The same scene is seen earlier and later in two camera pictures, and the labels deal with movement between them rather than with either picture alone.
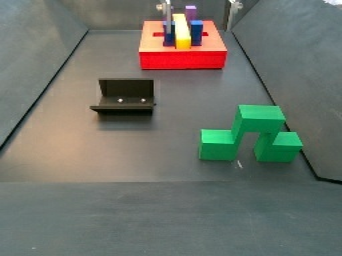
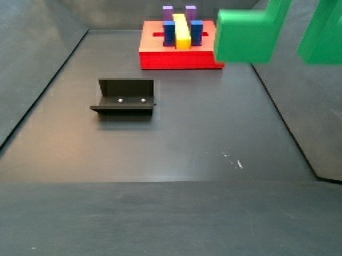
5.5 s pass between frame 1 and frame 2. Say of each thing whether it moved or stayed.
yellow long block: stayed
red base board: stayed
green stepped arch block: moved
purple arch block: stayed
